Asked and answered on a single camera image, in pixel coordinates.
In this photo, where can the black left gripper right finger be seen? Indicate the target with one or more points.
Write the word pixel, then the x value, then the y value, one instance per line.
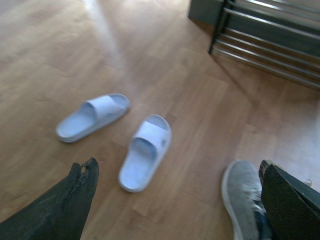
pixel 292 206

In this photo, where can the black metal shoe rack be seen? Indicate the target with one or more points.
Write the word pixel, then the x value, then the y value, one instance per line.
pixel 279 36

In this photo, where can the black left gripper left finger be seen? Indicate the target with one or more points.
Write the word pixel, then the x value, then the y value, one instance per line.
pixel 61 212

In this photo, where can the grey knit sneaker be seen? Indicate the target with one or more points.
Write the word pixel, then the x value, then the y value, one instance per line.
pixel 241 194

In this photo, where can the light blue slipper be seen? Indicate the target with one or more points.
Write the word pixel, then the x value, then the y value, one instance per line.
pixel 147 149
pixel 91 116

